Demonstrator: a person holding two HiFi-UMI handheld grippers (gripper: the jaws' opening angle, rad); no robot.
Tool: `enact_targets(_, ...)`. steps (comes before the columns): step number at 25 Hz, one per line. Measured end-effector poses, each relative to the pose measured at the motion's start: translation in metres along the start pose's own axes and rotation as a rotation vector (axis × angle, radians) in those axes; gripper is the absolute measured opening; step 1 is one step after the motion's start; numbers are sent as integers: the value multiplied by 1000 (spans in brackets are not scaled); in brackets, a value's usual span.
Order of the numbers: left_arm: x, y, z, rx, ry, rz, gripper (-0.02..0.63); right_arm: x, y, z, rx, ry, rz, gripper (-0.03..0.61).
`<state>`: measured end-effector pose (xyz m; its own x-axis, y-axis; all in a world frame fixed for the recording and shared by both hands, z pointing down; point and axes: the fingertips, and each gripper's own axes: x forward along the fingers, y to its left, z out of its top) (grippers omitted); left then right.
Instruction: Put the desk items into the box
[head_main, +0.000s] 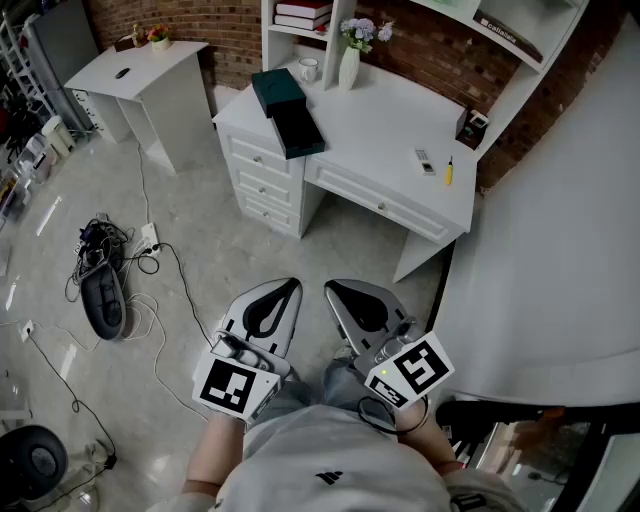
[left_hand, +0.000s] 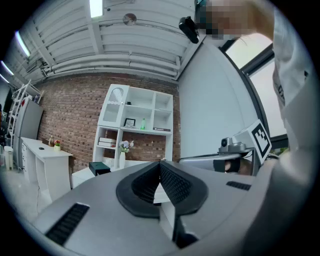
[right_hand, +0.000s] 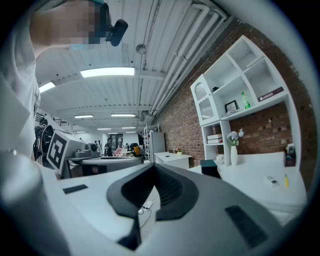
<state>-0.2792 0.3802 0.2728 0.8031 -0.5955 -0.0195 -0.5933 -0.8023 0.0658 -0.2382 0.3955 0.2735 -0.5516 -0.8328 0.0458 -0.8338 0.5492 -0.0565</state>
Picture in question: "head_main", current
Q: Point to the dark teal box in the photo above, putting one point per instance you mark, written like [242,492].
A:
[275,90]

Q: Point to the small white desk drawer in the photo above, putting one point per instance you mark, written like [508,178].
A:
[270,212]
[265,184]
[260,147]

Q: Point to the white desk with drawers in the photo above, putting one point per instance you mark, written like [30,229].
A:
[375,125]

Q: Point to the white trash bin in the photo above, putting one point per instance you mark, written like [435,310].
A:
[57,135]

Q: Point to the white remote control with display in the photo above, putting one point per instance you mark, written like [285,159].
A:
[479,121]

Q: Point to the person's white t-shirt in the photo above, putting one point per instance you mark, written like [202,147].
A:
[325,450]

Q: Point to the white power strip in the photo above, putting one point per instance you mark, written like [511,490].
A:
[150,235]

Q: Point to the black framed glass table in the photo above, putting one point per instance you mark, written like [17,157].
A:
[500,410]

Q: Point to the brown wooden organizer box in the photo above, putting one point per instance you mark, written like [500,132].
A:
[462,127]

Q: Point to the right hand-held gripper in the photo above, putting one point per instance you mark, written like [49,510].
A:
[415,370]

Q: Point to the stack of red books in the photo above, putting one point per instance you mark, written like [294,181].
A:
[300,22]

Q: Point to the grey metal cabinet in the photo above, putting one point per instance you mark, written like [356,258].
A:
[65,45]

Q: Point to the yellow screwdriver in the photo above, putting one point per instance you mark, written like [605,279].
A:
[449,174]

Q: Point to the white floor socket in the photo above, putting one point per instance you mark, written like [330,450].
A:
[27,330]

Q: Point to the black box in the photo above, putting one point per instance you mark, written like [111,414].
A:
[300,132]

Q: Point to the hand-held gripper grey camera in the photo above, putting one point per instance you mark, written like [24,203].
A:
[395,342]
[240,352]

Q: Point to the white ribbed vase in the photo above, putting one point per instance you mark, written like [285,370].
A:
[349,70]

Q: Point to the wide white desk drawer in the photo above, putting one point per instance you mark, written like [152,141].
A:
[360,192]

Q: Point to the white shelf unit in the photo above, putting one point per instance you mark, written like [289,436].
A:
[505,107]

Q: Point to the white side table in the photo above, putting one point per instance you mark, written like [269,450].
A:
[140,65]

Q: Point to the small amber bottle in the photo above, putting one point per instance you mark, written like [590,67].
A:
[138,36]

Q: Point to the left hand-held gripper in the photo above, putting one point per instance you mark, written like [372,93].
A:
[225,387]

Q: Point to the black round stool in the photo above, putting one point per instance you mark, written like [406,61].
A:
[20,450]

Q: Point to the white metal rack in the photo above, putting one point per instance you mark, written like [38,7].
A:
[20,75]

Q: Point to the blue artificial flowers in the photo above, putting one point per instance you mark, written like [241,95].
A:
[362,30]

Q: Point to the person's right forearm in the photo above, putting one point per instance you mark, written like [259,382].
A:
[430,440]

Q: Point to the grey oval floor device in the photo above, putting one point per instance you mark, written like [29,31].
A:
[90,300]

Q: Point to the clear plastic storage bins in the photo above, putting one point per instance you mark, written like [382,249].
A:
[37,160]

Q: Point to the person's left forearm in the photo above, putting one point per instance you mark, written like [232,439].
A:
[215,450]

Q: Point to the person's blue jeans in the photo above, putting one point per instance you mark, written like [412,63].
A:
[345,385]

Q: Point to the dark red lettered book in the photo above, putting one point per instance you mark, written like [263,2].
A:
[505,35]

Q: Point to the red hardcover book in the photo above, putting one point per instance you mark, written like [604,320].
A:
[302,7]

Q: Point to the black computer mouse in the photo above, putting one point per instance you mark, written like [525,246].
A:
[122,73]

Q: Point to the right hand-held gripper grey camera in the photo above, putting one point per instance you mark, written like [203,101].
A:
[395,342]

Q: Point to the black power adapter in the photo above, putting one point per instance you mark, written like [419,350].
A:
[110,461]

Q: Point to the white mug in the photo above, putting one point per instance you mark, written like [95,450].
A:
[308,70]

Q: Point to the left hand-held gripper grey camera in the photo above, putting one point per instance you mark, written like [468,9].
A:
[240,352]

